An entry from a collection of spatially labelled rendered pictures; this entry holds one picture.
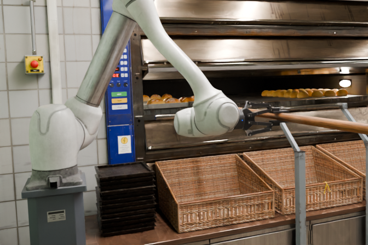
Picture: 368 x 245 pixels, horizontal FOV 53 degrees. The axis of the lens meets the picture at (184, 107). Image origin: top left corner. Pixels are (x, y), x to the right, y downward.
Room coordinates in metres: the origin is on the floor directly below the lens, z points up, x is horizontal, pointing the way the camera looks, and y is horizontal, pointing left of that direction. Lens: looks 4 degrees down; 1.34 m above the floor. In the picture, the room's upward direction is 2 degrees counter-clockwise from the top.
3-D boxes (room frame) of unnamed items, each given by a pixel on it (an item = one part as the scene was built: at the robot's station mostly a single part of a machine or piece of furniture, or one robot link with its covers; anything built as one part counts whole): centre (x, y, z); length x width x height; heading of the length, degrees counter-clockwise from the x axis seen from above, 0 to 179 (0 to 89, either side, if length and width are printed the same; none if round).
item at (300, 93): (3.16, -1.01, 1.21); 0.61 x 0.48 x 0.06; 19
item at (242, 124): (1.35, -0.21, 1.20); 0.09 x 0.07 x 0.08; 109
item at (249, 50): (2.55, -0.60, 1.54); 1.79 x 0.11 x 0.19; 109
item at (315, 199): (2.31, -0.71, 0.72); 0.56 x 0.49 x 0.28; 108
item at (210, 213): (2.11, -0.14, 0.72); 0.56 x 0.49 x 0.28; 107
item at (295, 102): (2.58, -0.60, 1.16); 1.80 x 0.06 x 0.04; 109
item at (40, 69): (2.03, 0.80, 1.46); 0.10 x 0.07 x 0.10; 109
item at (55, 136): (1.32, 0.47, 1.17); 0.18 x 0.16 x 0.22; 175
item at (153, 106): (2.52, 0.01, 1.19); 0.55 x 0.36 x 0.03; 109
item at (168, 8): (2.55, -0.60, 1.80); 1.79 x 0.11 x 0.19; 109
